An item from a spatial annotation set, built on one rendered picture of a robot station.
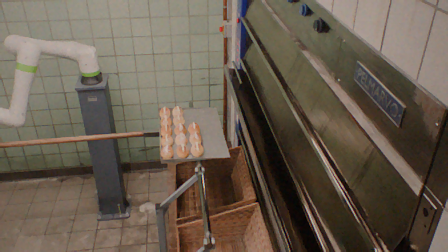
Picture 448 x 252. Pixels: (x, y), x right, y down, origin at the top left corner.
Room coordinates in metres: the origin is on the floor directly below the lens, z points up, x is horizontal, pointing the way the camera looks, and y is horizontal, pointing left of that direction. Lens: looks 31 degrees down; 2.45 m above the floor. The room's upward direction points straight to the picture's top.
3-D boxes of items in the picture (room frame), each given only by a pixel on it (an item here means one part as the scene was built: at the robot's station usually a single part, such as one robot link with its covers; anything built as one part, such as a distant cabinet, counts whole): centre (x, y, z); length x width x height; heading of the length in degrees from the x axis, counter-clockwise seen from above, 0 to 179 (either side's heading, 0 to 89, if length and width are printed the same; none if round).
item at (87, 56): (2.66, 0.93, 1.36); 0.16 x 0.13 x 0.19; 52
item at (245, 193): (2.06, 0.07, 0.72); 0.56 x 0.49 x 0.28; 6
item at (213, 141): (2.01, 0.18, 1.19); 0.55 x 0.36 x 0.03; 9
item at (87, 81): (2.71, 0.93, 1.23); 0.26 x 0.15 x 0.06; 8
